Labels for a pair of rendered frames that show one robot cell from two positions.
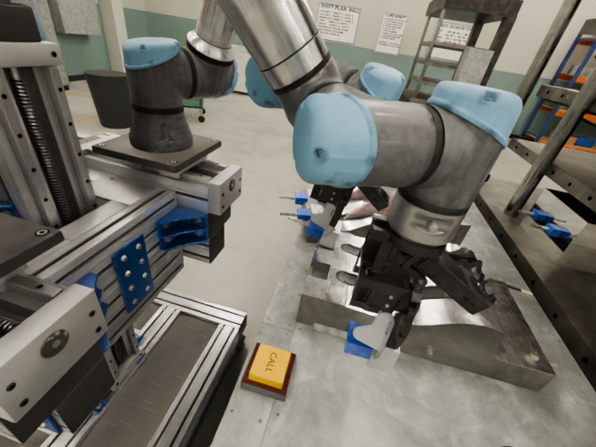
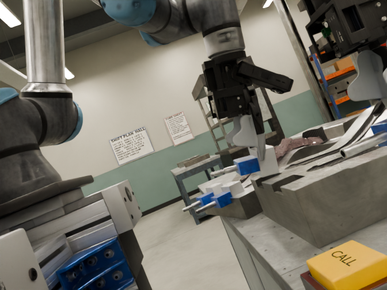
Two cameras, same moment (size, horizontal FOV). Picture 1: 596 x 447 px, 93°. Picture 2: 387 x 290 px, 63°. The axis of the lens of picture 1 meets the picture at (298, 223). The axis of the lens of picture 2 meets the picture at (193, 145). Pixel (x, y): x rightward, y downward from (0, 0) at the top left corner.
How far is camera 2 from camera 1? 0.36 m
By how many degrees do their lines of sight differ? 36
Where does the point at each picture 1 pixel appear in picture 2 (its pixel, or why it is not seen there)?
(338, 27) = (135, 147)
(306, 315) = (322, 223)
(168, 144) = (37, 179)
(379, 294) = (365, 11)
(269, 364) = (343, 259)
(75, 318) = (10, 267)
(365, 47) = (166, 147)
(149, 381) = not seen: outside the picture
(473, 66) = not seen: hidden behind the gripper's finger
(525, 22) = not seen: hidden behind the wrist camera
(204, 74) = (50, 110)
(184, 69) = (29, 107)
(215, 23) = (46, 62)
